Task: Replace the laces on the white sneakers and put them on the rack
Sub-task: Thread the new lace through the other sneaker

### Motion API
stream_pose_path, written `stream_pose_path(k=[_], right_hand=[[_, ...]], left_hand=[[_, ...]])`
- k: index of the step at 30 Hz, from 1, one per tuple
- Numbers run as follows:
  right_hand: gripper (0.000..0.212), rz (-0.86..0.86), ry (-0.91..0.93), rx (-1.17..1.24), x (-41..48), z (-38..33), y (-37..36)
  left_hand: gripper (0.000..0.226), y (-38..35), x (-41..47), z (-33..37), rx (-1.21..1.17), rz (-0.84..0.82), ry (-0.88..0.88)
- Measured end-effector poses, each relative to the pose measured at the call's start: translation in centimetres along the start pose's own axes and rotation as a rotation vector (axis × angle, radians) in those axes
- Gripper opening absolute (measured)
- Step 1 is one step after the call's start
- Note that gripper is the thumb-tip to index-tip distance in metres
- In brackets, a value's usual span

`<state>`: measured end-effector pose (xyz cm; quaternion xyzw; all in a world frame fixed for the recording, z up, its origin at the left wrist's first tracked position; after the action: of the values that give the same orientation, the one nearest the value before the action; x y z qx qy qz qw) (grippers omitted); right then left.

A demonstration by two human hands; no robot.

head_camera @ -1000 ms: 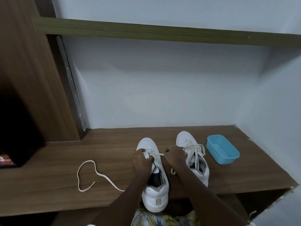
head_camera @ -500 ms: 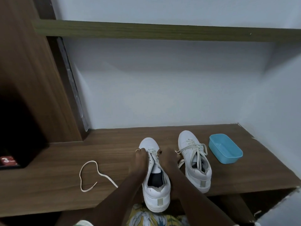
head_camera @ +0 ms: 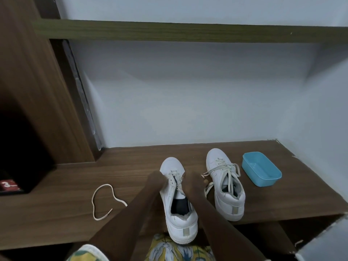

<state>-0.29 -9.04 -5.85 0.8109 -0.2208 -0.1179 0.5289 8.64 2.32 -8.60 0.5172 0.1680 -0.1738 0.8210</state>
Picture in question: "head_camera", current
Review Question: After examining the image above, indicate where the person's left hand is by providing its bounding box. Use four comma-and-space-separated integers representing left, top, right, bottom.
144, 171, 167, 198

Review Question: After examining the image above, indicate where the person's right hand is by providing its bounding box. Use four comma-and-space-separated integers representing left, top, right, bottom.
184, 171, 208, 204

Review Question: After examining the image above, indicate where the cream shoelace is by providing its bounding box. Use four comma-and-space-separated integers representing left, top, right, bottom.
92, 171, 183, 221
202, 158, 241, 196

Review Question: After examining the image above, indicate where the white sneaker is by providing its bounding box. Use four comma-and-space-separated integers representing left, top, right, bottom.
206, 148, 246, 222
159, 157, 199, 245

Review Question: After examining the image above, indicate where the blue plastic basket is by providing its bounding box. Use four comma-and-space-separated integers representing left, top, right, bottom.
241, 152, 282, 187

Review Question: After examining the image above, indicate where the person's left forearm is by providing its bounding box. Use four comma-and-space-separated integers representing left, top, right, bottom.
88, 192, 161, 261

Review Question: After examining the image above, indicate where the person's right forearm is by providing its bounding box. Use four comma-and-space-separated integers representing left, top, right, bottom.
191, 198, 268, 261

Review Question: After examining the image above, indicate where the wooden wall shelf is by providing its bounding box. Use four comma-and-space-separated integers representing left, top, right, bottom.
31, 18, 348, 44

